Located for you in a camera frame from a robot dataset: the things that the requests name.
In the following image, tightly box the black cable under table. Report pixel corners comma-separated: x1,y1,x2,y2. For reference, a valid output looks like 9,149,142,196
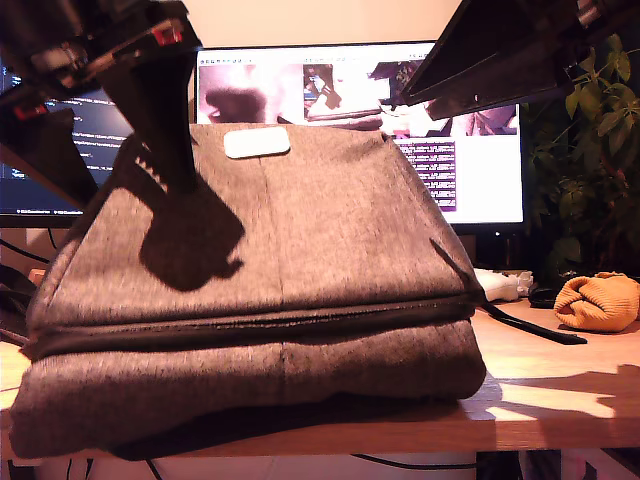
349,453,479,471

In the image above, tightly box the grey Google backpack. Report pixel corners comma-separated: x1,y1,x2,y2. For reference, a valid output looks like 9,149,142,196
8,122,589,461

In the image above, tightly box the yellow pair of socks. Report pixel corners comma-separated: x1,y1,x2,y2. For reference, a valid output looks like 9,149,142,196
553,271,640,334

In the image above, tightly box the white game controller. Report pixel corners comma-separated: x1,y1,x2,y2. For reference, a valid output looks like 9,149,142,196
472,267,535,303

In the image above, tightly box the green leafy house plant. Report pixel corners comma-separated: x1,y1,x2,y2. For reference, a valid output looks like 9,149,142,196
522,34,640,286

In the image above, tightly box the monitor with white screen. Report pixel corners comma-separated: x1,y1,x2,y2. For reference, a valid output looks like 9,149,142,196
192,39,526,236

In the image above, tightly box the monitor with dark code screen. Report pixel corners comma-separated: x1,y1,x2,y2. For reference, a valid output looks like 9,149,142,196
0,64,136,229

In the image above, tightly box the black table leg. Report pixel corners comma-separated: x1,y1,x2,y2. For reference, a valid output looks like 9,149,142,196
476,451,521,480

